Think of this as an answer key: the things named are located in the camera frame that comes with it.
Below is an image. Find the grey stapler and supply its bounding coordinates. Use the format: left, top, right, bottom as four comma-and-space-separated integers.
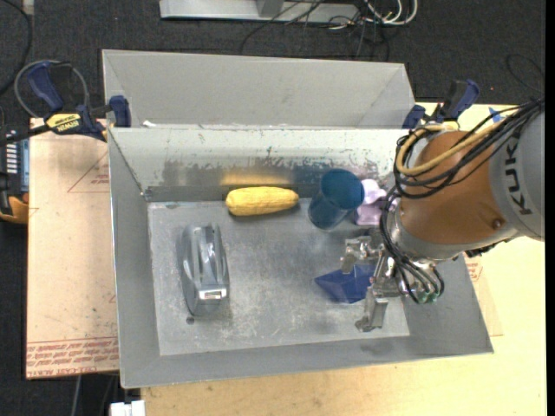
179, 222, 232, 318

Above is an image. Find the pale purple toy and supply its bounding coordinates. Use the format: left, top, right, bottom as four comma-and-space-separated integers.
355, 179, 395, 227

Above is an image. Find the yellow corn cob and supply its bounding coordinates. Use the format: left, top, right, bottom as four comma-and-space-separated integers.
225, 186, 301, 218

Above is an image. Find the brown cardboard board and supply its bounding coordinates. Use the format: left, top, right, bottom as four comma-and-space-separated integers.
24, 117, 506, 381

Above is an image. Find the dark blue cup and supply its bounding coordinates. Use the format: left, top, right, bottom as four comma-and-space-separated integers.
307, 168, 366, 231

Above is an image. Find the dark blue pyramid block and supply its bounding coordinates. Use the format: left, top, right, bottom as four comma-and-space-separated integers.
313, 262, 379, 305

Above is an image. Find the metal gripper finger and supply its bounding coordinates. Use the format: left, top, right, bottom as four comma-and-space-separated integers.
339, 237, 383, 276
355, 284, 401, 334

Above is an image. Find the grey metal bin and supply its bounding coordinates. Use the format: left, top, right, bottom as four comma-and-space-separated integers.
101, 49, 494, 389

